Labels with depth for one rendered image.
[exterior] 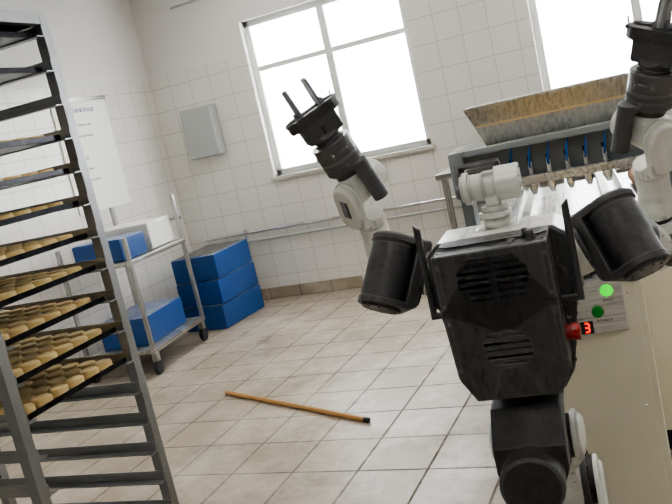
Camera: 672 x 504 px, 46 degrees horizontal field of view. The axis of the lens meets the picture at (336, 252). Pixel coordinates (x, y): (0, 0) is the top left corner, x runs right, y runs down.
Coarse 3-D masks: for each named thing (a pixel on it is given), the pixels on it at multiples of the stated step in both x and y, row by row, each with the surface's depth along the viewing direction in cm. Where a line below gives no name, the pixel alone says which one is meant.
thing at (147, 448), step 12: (108, 444) 232; (120, 444) 230; (132, 444) 228; (144, 444) 227; (48, 456) 241; (60, 456) 239; (72, 456) 236; (84, 456) 234; (96, 456) 232; (108, 456) 230; (120, 456) 228
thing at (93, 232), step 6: (84, 228) 217; (90, 228) 216; (96, 228) 216; (54, 234) 221; (60, 234) 220; (72, 234) 219; (78, 234) 218; (90, 234) 217; (96, 234) 216; (24, 240) 225; (30, 240) 224; (0, 246) 229
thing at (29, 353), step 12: (48, 336) 224; (60, 336) 220; (72, 336) 217; (84, 336) 212; (24, 348) 216; (36, 348) 210; (48, 348) 207; (60, 348) 204; (72, 348) 206; (12, 360) 203; (24, 360) 200; (36, 360) 195; (48, 360) 198; (24, 372) 193
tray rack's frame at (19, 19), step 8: (0, 16) 194; (8, 16) 197; (16, 16) 199; (24, 16) 202; (32, 16) 205; (0, 24) 197; (8, 24) 199; (16, 24) 201; (24, 24) 203; (32, 24) 206; (0, 472) 250
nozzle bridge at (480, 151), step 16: (576, 128) 265; (592, 128) 263; (608, 128) 262; (480, 144) 294; (496, 144) 275; (512, 144) 271; (528, 144) 270; (544, 144) 277; (560, 144) 275; (576, 144) 274; (592, 144) 272; (608, 144) 271; (448, 160) 278; (464, 160) 281; (480, 160) 284; (544, 160) 278; (560, 160) 276; (576, 160) 275; (592, 160) 273; (624, 160) 266; (528, 176) 276; (544, 176) 274; (560, 176) 273; (464, 208) 291; (480, 224) 301
